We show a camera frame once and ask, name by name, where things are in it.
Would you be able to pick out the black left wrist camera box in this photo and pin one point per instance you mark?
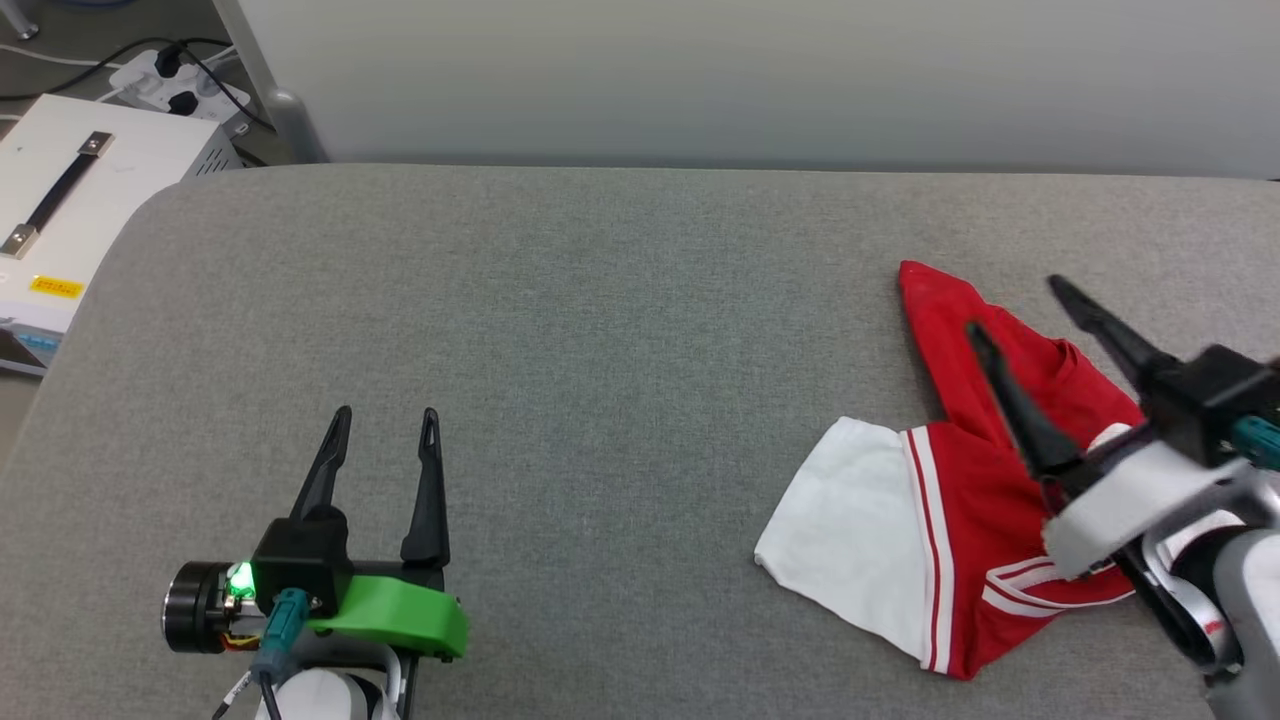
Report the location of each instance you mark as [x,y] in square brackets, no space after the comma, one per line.
[300,560]

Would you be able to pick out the grey metal stand leg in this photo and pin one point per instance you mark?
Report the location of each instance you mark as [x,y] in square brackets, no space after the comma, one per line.
[18,20]

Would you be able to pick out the yellow warning label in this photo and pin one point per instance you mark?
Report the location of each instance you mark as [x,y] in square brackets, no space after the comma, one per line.
[56,287]

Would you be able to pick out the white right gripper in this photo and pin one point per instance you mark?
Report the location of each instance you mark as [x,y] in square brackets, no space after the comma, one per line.
[1130,500]

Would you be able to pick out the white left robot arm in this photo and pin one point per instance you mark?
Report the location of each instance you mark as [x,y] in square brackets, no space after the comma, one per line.
[320,695]

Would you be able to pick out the grey partition post with foot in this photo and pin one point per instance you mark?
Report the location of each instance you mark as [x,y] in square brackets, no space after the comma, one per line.
[275,100]

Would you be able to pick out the white equipment case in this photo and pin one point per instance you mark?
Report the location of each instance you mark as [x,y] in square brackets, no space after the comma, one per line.
[130,160]

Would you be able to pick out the white power strip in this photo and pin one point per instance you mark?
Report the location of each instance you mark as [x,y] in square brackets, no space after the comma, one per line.
[145,85]

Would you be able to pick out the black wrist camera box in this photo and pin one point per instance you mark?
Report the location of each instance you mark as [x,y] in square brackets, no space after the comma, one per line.
[1210,390]
[300,560]

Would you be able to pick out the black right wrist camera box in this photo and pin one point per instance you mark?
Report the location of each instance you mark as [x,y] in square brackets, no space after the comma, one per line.
[1210,390]

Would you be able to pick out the red and white shirt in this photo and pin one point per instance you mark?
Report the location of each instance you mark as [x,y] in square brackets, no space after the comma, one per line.
[960,500]

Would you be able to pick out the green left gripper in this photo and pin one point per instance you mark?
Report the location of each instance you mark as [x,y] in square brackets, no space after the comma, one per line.
[400,615]

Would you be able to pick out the black power plug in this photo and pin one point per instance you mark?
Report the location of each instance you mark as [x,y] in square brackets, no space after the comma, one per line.
[168,60]
[183,103]

